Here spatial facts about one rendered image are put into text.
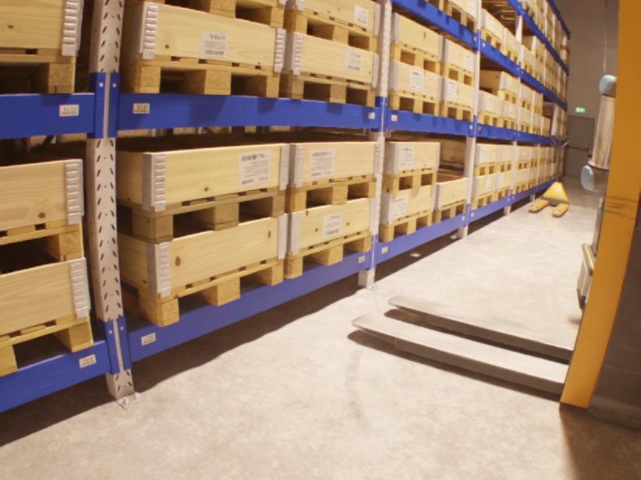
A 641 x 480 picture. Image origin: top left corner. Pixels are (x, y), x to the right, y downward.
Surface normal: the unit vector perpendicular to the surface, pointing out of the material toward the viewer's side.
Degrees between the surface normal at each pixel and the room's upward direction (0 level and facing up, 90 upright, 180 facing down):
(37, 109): 90
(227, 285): 90
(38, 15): 90
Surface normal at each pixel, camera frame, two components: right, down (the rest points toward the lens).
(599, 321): -0.57, 0.17
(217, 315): 0.82, 0.18
